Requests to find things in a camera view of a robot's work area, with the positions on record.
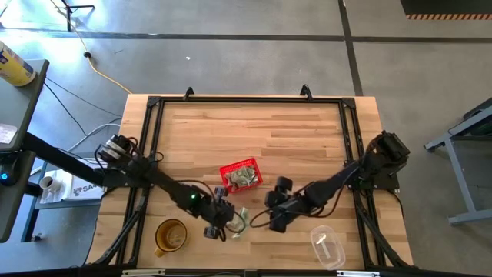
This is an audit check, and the black floor cable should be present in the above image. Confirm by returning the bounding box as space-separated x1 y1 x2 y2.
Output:
43 76 124 136

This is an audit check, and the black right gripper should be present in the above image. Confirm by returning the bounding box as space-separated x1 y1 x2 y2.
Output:
268 175 305 234

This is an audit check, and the white paper note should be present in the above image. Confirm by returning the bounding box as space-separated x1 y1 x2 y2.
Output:
0 122 18 145

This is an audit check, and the clear plastic container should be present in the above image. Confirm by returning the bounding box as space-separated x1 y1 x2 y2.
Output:
309 225 347 271

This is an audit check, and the dark grey side desk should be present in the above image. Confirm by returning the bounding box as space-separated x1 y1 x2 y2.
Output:
0 58 51 244

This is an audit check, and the yellow ceramic mug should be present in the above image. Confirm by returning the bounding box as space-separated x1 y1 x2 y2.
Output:
153 218 190 259

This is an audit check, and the white printed box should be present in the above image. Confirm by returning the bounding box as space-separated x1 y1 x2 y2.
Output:
62 171 106 202

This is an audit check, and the white floor cable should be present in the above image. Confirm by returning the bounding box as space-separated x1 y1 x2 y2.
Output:
67 122 123 153

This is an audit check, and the black orange-edged floor mat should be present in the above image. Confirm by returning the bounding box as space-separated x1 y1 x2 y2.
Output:
399 0 492 22

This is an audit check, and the black device with blue light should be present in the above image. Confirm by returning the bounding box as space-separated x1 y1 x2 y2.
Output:
0 153 21 188

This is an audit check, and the red plastic mesh basket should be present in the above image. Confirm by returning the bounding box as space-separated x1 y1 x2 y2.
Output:
218 156 265 195

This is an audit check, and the white mug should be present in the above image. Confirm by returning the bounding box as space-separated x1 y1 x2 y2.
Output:
38 175 63 194

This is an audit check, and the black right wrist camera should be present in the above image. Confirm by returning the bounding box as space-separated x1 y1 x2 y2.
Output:
264 190 285 210

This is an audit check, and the yellow extension cable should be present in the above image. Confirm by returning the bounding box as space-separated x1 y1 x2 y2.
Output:
48 0 134 95

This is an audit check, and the white plastic spoon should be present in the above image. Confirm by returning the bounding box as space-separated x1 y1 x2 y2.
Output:
314 232 332 260

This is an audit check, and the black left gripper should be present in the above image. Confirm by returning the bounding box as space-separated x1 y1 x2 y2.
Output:
203 185 236 242

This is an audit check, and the black diagonal support beam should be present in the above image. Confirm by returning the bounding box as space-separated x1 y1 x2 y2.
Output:
22 132 109 189

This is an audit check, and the yellow blue wipes canister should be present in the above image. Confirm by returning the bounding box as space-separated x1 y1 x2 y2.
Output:
0 40 38 88

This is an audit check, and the black aluminium table frame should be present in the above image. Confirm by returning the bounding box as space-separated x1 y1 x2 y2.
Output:
82 94 418 277

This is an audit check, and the grey metal table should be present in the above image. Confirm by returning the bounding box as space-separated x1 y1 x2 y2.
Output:
424 98 492 226

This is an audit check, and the grey blue shelf cart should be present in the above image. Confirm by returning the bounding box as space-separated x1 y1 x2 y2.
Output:
21 161 103 244

